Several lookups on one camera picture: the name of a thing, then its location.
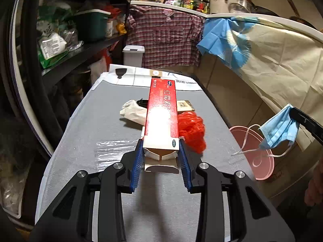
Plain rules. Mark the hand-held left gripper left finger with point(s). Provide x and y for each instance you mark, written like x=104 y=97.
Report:
x=137 y=166

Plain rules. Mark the beige cloth with fan print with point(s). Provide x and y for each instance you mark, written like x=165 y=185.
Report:
x=277 y=65

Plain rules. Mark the white tissue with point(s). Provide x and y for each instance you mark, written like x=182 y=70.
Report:
x=132 y=112

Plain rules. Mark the red cardboard box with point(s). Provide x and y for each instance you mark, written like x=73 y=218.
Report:
x=161 y=111

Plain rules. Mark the blue face mask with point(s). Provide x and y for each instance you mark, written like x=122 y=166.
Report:
x=277 y=128

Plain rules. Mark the plaid shirt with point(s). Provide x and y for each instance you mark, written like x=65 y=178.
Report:
x=164 y=37

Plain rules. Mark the white lidded bin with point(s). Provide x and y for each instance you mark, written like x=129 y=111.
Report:
x=133 y=56

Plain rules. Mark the person's right forearm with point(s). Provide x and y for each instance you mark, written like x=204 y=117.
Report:
x=314 y=189

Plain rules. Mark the grey and white table cover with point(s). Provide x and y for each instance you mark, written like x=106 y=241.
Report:
x=101 y=116

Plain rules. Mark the red mesh bag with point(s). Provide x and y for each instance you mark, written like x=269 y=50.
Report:
x=193 y=131

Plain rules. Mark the green storage box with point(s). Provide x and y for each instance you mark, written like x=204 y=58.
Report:
x=90 y=26

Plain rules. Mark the red and white bag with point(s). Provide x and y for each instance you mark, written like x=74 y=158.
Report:
x=101 y=65

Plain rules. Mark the plain blue cloth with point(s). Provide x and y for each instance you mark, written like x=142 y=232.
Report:
x=214 y=40

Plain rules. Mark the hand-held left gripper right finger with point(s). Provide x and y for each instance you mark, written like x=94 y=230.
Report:
x=184 y=166

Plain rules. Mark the spice rack with bottles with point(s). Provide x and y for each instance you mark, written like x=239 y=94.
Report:
x=195 y=3

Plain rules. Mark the black shelf rack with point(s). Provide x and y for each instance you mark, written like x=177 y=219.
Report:
x=83 y=50

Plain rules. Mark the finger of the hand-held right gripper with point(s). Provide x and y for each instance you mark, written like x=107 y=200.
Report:
x=307 y=123

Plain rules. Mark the white and green packet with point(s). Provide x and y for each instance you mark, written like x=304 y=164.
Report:
x=50 y=48

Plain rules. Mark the dark packet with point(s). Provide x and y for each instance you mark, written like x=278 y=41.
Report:
x=185 y=105

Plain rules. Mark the clear plastic wrap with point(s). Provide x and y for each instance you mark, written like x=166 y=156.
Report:
x=111 y=151

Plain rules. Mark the pink plastic basin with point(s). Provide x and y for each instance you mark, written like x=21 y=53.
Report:
x=262 y=166

